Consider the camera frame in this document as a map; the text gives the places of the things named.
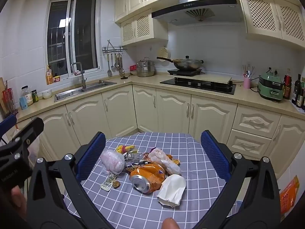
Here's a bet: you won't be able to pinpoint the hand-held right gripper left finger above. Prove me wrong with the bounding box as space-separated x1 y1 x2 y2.
27 131 112 229

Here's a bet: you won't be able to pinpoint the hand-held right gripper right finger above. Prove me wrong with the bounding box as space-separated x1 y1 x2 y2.
200 130 281 229

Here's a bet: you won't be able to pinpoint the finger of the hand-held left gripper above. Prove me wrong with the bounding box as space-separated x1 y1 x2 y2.
11 117 45 149
0 114 17 136

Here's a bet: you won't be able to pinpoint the pink plastic bag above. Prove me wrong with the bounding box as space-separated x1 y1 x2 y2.
100 149 125 175

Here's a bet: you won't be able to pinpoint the yellow snack wrapper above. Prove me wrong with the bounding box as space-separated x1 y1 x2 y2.
116 144 139 153

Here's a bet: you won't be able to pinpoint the black silver snack wrapper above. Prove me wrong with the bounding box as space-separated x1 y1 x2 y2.
124 152 150 170

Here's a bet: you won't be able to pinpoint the translucent plastic bag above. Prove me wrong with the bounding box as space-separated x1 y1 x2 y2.
148 148 182 175

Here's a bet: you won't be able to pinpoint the white tissue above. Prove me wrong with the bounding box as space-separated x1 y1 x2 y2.
157 174 187 207

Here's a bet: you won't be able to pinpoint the crushed orange drink can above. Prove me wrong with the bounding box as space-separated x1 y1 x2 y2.
129 163 167 194

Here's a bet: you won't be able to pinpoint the person's left hand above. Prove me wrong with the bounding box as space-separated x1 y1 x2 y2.
8 185 27 221

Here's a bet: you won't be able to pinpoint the person's right hand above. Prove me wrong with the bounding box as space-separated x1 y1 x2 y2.
162 218 179 229

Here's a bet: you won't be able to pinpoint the red utensil holder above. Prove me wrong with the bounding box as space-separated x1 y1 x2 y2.
2 80 18 116

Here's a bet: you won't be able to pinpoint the small white wrapper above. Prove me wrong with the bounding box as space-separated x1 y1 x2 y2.
100 174 119 191

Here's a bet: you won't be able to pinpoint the clear plastic jar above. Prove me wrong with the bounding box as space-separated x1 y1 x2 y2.
20 86 34 106

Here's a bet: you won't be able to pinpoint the cream cabinet drawer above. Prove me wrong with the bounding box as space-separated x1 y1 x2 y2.
226 129 272 153
232 112 282 139

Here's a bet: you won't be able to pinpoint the orange fruit peel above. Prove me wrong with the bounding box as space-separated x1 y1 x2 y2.
167 155 181 166

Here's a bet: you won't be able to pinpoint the orange dish soap bottle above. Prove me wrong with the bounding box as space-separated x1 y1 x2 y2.
46 65 54 85

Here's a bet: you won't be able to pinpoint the steel kitchen sink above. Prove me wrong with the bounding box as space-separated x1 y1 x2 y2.
54 81 117 102

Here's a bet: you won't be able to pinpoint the cream base cabinets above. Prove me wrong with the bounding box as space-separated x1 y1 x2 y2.
14 83 305 179

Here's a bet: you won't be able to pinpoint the grey checked tablecloth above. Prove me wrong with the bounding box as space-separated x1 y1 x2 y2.
63 132 241 229

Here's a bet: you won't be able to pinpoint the black gas stove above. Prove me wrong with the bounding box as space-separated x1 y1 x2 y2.
160 77 236 95

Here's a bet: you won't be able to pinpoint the beige stove cover board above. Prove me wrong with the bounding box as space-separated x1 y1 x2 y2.
174 75 232 83

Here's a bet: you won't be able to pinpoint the orange printed bag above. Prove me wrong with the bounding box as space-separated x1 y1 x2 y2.
279 175 300 216

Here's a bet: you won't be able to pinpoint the steel spatula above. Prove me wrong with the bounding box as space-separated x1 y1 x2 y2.
107 52 113 77

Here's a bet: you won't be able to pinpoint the green rice cooker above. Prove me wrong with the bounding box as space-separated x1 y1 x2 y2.
257 73 284 103

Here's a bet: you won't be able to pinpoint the black induction cooker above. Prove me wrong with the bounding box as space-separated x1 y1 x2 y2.
167 69 202 76

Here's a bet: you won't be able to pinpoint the steel wok with lid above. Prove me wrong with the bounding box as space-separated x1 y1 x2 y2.
157 56 204 71

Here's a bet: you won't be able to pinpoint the red label sauce bottle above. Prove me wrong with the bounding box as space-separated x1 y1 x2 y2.
283 74 292 100

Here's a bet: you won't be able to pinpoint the steel steamer pot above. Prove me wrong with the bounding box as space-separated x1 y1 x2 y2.
136 57 156 77

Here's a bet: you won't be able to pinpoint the dark glass bottle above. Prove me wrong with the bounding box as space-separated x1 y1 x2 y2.
292 74 302 105
297 77 305 110

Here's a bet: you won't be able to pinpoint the sliding window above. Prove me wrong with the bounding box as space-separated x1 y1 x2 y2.
45 0 100 78

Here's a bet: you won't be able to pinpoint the round woven trivet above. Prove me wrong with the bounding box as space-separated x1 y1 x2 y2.
157 47 168 62

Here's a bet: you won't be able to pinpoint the small lattice door cabinet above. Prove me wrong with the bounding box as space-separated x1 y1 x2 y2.
120 10 168 46

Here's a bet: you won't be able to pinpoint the range hood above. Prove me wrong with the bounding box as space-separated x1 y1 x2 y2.
151 0 243 26

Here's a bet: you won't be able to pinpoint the wide lattice door cabinet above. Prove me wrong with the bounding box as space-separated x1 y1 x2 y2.
238 0 305 49

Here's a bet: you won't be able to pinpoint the wall utensil rack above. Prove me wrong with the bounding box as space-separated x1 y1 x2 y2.
102 46 127 53

